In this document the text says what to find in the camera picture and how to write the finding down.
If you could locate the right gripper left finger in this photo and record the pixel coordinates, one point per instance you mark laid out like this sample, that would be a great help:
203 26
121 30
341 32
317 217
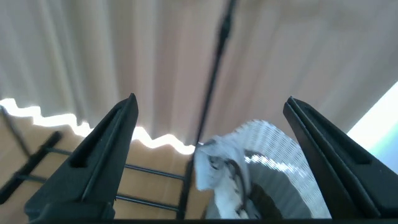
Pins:
93 174

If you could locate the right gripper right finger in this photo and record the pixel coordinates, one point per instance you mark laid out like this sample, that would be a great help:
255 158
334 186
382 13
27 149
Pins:
348 174

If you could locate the white laundry basket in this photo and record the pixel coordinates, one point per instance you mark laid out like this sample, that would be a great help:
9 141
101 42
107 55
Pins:
280 140

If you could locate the black clothes rack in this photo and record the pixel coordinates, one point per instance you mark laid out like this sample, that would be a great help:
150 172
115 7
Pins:
223 31

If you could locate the pale grey garment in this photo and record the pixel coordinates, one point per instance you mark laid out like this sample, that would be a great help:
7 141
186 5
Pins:
206 171

